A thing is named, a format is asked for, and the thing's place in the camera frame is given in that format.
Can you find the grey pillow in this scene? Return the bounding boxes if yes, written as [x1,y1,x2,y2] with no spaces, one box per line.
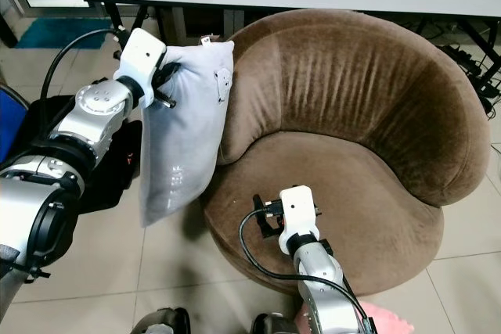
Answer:
[139,39,236,229]

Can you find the brown round sofa chair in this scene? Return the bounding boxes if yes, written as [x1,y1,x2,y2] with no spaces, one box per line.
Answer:
[202,8,492,297]

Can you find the blue floor mat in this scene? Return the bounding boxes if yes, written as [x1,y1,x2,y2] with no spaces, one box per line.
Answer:
[16,17,96,49]

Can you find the robot left leg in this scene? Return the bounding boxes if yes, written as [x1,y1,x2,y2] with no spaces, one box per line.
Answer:
[132,307,193,334]

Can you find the blue chair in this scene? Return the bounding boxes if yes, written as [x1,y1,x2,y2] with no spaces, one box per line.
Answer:
[0,84,21,163]

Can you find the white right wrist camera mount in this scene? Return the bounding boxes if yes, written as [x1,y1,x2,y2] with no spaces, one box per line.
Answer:
[278,185,320,253]

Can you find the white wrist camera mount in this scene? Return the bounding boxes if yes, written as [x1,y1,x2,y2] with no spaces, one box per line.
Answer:
[278,185,320,253]
[114,27,167,89]

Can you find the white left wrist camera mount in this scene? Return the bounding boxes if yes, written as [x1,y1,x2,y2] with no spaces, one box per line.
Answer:
[114,27,167,89]

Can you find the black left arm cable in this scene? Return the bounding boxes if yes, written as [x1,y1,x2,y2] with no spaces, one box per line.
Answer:
[41,27,126,116]

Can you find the black cables under table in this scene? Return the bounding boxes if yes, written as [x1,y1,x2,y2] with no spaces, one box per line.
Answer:
[438,21,501,116]

